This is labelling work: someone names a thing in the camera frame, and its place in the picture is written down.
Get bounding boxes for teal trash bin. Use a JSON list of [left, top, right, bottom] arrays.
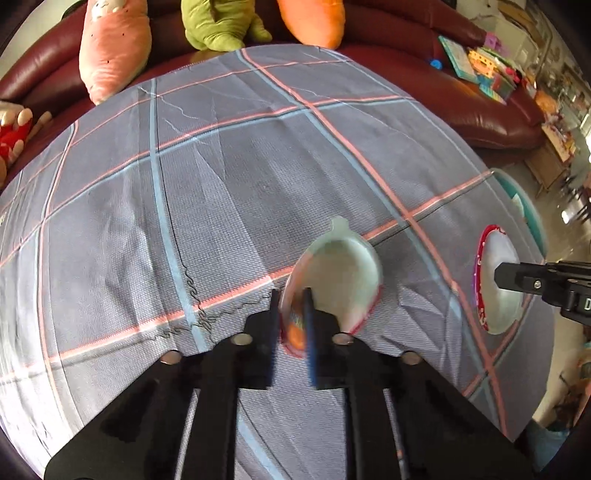
[[492, 168, 549, 257]]

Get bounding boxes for red egg shell half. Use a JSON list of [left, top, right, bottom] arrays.
[[473, 224, 525, 336]]

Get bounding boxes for wooden side table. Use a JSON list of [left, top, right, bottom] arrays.
[[525, 125, 573, 197]]

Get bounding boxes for plaid grey tablecloth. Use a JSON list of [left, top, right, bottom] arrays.
[[1, 45, 554, 474]]

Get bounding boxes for children's book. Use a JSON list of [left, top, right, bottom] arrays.
[[439, 35, 479, 84]]

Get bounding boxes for orange carrot plush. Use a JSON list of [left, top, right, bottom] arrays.
[[277, 0, 346, 49]]

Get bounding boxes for red plush toy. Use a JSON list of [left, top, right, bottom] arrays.
[[0, 101, 52, 186]]

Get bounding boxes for dark red leather sofa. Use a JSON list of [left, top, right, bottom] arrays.
[[0, 0, 548, 186]]

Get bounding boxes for green dinosaur plush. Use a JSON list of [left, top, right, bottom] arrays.
[[180, 0, 273, 53]]

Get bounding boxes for pink strawberry plush pillow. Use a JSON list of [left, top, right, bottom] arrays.
[[79, 0, 152, 105]]

